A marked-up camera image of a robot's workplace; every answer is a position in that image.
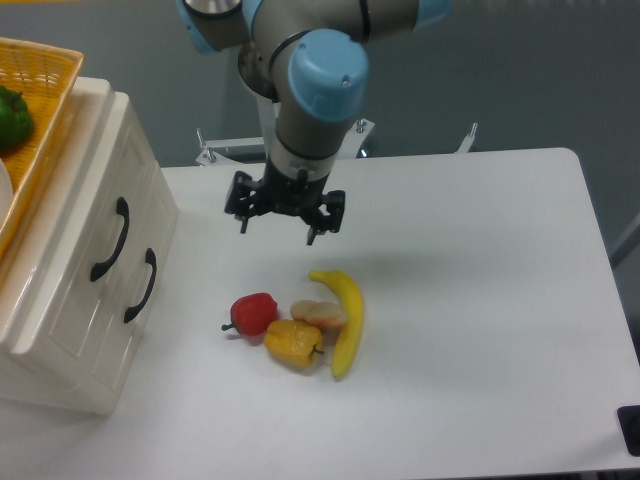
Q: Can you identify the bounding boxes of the white drawer cabinet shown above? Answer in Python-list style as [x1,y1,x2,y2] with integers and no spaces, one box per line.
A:
[1,77,179,415]

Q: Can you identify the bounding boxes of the black top drawer handle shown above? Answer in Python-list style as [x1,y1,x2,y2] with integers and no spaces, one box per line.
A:
[89,196,131,282]

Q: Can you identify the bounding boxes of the yellow woven basket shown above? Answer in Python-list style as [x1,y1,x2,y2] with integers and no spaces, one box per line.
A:
[1,37,84,254]

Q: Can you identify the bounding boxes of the white top drawer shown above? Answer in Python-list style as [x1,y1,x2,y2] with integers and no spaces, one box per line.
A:
[12,93,162,362]

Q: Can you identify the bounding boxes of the yellow banana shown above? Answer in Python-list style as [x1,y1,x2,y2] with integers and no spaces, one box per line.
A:
[308,270,364,381]

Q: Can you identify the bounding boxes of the black drawer handle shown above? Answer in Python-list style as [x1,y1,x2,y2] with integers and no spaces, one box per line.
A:
[89,196,131,282]
[123,247,158,324]

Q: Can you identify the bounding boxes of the black corner object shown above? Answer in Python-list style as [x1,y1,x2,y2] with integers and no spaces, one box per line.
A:
[617,405,640,457]

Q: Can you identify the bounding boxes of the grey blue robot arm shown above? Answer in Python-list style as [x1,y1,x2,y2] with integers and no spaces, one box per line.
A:
[177,1,452,243]

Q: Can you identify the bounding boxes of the white drawer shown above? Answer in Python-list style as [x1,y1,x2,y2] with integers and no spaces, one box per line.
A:
[60,167,177,401]
[12,93,162,362]

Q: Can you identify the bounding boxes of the white bottom drawer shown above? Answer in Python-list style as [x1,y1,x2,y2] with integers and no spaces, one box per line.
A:
[60,167,177,401]

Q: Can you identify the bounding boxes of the white plate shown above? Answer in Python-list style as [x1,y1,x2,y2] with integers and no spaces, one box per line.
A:
[0,162,14,226]

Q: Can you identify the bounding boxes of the beige bread roll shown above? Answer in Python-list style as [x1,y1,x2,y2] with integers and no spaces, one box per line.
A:
[290,300,347,328]

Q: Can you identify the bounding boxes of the red bell pepper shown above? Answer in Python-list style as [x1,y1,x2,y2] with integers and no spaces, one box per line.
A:
[221,292,278,337]

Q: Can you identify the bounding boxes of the black bottom drawer handle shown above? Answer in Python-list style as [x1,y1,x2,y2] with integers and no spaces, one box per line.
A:
[123,247,158,324]

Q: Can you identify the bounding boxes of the green bell pepper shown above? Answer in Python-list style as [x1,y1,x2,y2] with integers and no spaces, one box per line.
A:
[1,86,34,152]

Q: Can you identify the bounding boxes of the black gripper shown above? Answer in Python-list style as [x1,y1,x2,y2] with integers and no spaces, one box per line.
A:
[224,159,346,246]

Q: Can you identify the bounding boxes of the yellow bell pepper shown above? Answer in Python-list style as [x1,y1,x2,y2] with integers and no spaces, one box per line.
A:
[263,319,324,369]

